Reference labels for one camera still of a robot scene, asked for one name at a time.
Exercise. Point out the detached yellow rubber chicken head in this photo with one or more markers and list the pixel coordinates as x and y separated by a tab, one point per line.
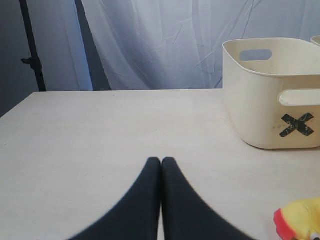
298	220

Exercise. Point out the black light stand pole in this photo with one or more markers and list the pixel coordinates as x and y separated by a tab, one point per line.
33	61

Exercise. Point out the cream bin with O mark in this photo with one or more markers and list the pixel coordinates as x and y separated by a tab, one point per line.
315	40

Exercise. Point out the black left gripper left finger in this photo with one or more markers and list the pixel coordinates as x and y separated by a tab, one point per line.
136	215

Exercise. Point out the cream bin with X mark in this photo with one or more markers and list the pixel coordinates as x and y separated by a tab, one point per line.
271	91

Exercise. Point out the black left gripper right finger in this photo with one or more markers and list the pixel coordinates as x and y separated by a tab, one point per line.
185	215

